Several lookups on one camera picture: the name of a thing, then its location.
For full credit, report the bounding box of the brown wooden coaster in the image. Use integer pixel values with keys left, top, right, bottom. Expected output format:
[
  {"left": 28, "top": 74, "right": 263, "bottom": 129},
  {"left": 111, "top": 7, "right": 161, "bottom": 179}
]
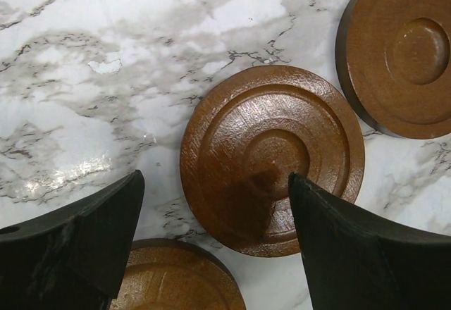
[
  {"left": 335, "top": 0, "right": 450, "bottom": 140},
  {"left": 180, "top": 65, "right": 365, "bottom": 257},
  {"left": 110, "top": 239, "right": 246, "bottom": 310}
]

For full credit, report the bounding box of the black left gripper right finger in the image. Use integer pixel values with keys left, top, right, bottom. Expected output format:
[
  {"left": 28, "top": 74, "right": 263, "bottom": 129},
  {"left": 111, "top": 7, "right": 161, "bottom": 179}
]
[{"left": 288, "top": 173, "right": 450, "bottom": 309}]

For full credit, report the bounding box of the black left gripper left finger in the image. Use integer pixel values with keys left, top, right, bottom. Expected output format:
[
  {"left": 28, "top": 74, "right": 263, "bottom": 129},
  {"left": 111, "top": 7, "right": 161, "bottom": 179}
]
[{"left": 1, "top": 170, "right": 145, "bottom": 309}]

